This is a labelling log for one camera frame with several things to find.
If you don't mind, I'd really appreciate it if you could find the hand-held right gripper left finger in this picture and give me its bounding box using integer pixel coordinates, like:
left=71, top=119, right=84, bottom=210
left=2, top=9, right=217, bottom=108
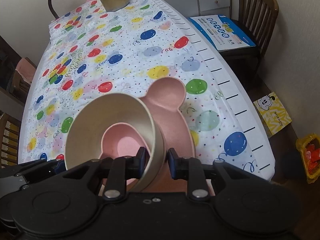
left=61, top=147, right=147, bottom=201

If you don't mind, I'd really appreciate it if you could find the pink bear-shaped plate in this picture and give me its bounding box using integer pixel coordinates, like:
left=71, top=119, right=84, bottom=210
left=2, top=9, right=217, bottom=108
left=99, top=77, right=216, bottom=198

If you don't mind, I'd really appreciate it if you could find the pink cloth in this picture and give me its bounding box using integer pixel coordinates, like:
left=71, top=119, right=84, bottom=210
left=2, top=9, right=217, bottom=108
left=15, top=58, right=38, bottom=84

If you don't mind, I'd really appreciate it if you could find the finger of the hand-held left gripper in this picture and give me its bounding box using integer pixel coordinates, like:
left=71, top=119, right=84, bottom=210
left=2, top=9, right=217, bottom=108
left=21, top=174, right=63, bottom=192
left=0, top=159, right=66, bottom=178

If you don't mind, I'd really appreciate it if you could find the cream bowl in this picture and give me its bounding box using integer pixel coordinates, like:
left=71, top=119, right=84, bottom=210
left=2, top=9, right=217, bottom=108
left=64, top=93, right=165, bottom=193

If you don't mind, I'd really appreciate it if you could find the blue white flat box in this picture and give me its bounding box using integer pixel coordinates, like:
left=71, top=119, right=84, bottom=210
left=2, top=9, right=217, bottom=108
left=187, top=14, right=257, bottom=53

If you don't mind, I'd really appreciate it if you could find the white tick-marked table cover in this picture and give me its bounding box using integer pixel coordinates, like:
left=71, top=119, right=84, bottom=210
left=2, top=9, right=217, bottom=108
left=17, top=0, right=276, bottom=182

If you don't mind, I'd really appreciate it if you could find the wooden slatted chair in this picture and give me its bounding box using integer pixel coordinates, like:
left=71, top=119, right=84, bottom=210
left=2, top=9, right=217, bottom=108
left=0, top=112, right=22, bottom=168
left=220, top=0, right=280, bottom=92
left=7, top=57, right=38, bottom=101

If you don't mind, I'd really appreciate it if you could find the yellow plastic bag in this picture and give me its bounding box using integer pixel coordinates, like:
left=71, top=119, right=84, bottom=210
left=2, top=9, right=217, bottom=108
left=296, top=133, right=320, bottom=184

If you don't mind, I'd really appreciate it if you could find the small pink heart dish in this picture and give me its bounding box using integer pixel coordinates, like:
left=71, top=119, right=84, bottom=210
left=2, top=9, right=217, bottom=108
left=101, top=123, right=152, bottom=188

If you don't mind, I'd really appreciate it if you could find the balloon print tablecloth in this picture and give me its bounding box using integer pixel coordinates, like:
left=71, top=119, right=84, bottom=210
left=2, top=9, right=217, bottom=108
left=18, top=0, right=260, bottom=180

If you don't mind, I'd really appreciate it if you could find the yellow printed carton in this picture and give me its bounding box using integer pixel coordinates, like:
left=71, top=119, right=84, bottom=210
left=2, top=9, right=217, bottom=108
left=253, top=92, right=292, bottom=138

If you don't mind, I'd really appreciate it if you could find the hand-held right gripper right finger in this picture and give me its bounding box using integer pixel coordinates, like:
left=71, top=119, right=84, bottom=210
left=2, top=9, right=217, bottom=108
left=168, top=147, right=252, bottom=201

